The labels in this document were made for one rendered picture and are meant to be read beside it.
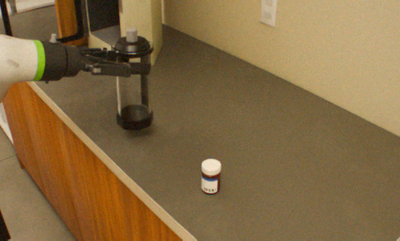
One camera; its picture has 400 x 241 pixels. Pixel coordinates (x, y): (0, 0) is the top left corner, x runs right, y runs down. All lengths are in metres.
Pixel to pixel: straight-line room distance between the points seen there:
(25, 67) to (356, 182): 0.82
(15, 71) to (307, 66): 0.95
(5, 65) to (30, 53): 0.06
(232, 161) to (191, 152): 0.11
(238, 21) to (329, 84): 0.44
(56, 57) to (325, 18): 0.83
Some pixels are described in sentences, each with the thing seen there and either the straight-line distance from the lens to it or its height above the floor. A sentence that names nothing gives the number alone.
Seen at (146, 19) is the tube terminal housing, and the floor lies 1.13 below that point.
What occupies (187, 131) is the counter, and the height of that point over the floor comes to 0.94.
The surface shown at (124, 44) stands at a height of 1.21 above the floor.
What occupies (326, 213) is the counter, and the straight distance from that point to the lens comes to 1.01.
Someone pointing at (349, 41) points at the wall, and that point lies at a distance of 1.36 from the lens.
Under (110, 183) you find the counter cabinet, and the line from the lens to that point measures 1.30.
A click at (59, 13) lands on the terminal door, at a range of 1.72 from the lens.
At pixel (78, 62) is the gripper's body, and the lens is 1.01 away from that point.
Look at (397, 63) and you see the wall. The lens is 1.30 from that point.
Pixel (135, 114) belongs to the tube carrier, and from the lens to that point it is 1.15.
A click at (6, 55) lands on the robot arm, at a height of 1.29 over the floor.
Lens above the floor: 1.62
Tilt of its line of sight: 32 degrees down
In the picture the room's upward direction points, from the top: straight up
